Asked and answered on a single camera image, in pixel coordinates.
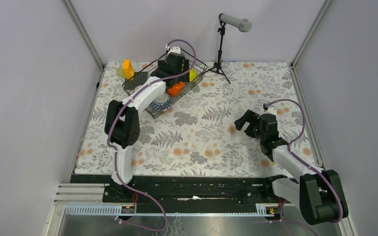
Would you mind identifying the black wire dish rack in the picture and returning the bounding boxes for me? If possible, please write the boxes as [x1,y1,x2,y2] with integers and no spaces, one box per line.
[122,52,207,118]

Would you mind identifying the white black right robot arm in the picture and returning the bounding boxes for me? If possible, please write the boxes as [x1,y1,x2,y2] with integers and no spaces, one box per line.
[234,110,349,225]

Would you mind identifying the black microphone tripod stand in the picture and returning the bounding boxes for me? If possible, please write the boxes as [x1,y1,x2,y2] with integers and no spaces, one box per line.
[205,20,231,84]

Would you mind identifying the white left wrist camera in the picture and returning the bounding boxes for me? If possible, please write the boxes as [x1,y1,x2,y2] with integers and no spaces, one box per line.
[165,45,182,55]

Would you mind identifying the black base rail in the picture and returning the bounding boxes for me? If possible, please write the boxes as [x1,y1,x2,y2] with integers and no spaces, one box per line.
[70,175,285,215]

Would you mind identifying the dark grey building baseplate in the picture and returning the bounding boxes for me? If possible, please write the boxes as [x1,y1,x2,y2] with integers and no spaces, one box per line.
[123,71,148,91]

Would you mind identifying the yellow-green bowl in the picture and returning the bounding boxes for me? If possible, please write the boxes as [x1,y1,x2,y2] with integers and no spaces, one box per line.
[189,69,198,83]

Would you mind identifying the grey microphone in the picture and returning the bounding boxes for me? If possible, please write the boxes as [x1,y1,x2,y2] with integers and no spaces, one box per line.
[219,13,252,32]

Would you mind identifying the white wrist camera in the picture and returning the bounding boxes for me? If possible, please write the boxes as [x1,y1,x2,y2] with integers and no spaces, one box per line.
[165,45,182,55]
[263,104,277,116]

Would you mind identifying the orange toy block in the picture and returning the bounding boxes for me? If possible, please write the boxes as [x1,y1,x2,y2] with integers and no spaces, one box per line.
[123,59,134,80]

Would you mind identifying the dark teal bowl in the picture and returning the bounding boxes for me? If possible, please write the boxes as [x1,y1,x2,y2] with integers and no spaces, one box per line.
[180,49,191,60]

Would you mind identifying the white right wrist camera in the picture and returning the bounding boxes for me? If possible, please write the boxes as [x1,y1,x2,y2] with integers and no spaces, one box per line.
[263,104,277,116]

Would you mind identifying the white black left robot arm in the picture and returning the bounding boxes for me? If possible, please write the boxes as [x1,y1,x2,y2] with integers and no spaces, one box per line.
[104,53,191,202]

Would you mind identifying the yellow-green small grid plate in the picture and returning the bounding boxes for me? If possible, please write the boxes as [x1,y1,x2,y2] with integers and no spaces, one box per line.
[115,68,126,79]

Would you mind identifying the blue white patterned bowl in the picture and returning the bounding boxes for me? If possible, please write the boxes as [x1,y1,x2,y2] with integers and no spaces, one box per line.
[152,99,173,112]

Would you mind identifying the orange bowl white inside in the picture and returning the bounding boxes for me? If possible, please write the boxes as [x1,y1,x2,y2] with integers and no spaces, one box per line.
[167,82,186,97]

